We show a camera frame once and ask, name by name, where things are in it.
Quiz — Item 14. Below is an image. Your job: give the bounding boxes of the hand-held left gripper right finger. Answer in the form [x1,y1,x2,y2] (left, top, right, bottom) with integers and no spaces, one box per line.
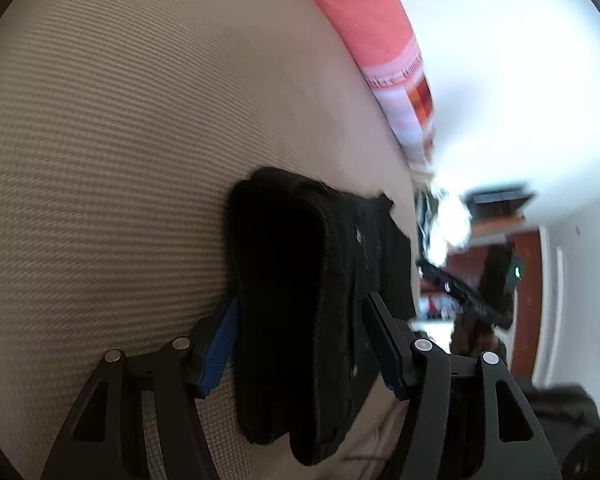
[362,291,566,480]

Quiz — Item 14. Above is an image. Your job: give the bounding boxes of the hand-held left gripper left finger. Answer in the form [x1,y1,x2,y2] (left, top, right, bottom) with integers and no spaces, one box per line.
[40,297,241,480]

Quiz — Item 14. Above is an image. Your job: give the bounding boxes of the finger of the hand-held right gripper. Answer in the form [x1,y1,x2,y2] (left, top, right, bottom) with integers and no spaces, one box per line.
[416,257,513,332]

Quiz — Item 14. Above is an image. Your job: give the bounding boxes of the black pants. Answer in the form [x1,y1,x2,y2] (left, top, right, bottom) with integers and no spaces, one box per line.
[225,166,416,467]

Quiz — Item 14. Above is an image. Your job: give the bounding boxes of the brown wooden door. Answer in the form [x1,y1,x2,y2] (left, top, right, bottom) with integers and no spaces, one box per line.
[510,232,543,386]

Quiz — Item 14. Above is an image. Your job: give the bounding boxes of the white printed cloth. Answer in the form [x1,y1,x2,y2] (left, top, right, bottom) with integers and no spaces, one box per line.
[420,172,475,261]

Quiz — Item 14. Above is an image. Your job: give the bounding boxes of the dark blurred object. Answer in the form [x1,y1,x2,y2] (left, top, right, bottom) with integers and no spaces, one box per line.
[522,384,600,480]

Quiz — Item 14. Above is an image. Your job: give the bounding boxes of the pink checked long pillow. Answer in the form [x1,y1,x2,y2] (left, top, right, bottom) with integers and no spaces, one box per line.
[282,0,438,171]

